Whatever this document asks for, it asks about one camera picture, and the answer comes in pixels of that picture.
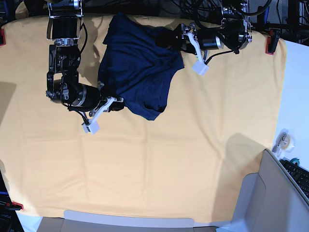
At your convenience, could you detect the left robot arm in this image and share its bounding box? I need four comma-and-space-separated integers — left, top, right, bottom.
155, 0, 252, 65

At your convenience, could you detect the red clamp left top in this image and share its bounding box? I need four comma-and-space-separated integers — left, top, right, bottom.
0, 29, 6, 46

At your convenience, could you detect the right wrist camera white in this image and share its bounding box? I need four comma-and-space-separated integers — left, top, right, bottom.
82, 121, 99, 134

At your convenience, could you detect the dark blue long-sleeve shirt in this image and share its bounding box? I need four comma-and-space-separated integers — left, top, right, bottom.
98, 13, 184, 120

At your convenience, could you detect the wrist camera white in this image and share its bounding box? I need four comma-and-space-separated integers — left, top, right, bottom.
192, 60, 209, 75
82, 121, 99, 134

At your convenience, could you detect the green tape roll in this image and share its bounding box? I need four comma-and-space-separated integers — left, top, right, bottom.
290, 158, 300, 166

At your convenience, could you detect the red clamp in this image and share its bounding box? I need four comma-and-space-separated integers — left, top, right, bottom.
266, 29, 281, 55
0, 29, 6, 46
4, 202, 24, 211

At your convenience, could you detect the red clamp left bottom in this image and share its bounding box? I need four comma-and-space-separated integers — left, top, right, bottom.
4, 202, 24, 211

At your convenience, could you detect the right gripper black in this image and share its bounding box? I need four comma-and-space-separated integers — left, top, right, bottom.
89, 81, 125, 122

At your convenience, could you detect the black keyboard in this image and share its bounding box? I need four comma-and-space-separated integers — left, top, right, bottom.
280, 160, 309, 198

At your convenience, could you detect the red clamp right top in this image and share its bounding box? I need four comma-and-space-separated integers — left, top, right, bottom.
266, 29, 281, 55

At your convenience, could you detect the yellow table cloth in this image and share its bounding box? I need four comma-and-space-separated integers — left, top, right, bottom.
0, 17, 287, 223

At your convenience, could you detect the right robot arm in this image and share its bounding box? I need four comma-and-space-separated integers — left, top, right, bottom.
46, 0, 124, 125

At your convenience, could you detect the clear tape dispenser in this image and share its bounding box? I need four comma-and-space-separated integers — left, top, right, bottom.
272, 129, 295, 153

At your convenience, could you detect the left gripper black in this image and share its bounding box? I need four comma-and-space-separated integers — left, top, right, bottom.
155, 23, 208, 64

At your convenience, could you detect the white cardboard box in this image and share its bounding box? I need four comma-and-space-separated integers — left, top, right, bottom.
38, 150, 309, 232

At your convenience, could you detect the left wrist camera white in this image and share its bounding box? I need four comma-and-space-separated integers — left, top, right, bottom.
192, 60, 209, 75

